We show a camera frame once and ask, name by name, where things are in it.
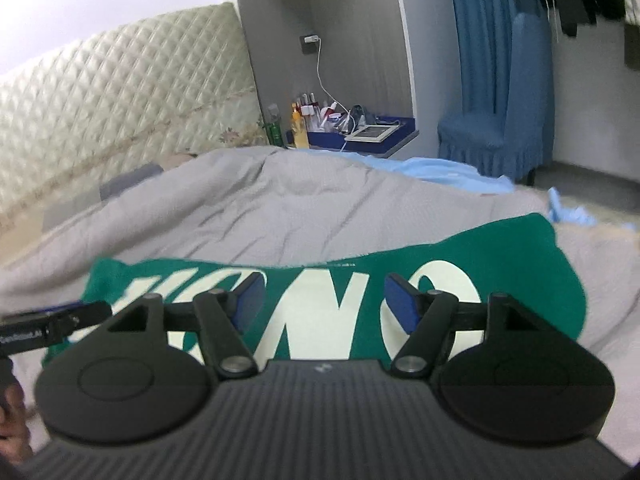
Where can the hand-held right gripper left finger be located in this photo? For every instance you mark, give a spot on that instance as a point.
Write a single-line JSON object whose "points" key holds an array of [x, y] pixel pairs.
{"points": [[247, 302]]}

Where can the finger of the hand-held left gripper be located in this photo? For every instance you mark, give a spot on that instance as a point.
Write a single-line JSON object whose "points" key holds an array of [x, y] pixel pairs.
{"points": [[62, 306], [87, 315]]}

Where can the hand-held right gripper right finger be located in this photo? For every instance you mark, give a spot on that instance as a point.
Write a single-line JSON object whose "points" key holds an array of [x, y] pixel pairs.
{"points": [[402, 305]]}

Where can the green hoodie with cream print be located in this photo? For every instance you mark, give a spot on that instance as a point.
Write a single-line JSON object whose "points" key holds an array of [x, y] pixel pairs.
{"points": [[510, 260]]}

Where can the person's left hand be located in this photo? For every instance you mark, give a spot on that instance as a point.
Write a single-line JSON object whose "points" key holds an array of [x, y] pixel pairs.
{"points": [[12, 425]]}

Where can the grey bed blanket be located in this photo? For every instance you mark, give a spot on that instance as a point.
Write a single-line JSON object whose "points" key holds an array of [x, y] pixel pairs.
{"points": [[300, 205]]}

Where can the grey pillow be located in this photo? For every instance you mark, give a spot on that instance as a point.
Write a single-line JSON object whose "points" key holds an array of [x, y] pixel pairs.
{"points": [[120, 187]]}

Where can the light blue bed sheet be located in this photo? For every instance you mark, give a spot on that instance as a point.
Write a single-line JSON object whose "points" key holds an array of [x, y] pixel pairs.
{"points": [[440, 172]]}

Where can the blue tray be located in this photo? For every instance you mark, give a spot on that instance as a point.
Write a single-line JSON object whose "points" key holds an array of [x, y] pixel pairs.
{"points": [[400, 132]]}

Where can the green bottle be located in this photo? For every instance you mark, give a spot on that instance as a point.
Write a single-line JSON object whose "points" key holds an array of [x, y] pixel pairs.
{"points": [[275, 130]]}

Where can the white framed tablet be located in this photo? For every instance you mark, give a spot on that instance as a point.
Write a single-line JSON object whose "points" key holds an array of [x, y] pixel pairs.
{"points": [[370, 132]]}

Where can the yellow bottle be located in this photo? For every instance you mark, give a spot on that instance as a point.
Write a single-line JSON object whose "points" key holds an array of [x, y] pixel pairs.
{"points": [[300, 130]]}

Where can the row of small cosmetic bottles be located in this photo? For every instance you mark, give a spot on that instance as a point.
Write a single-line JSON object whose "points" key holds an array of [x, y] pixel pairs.
{"points": [[315, 110]]}

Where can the blue covered chair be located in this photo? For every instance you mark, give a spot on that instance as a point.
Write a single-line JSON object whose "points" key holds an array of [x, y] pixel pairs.
{"points": [[505, 125]]}

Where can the cream quilted headboard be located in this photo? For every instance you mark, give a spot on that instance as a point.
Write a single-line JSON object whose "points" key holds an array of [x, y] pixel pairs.
{"points": [[115, 100]]}

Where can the blue curtain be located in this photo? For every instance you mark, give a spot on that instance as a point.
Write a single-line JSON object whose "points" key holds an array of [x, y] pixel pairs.
{"points": [[480, 35]]}

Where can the white wall charger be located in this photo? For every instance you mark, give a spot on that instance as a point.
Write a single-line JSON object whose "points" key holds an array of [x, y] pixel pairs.
{"points": [[310, 42]]}

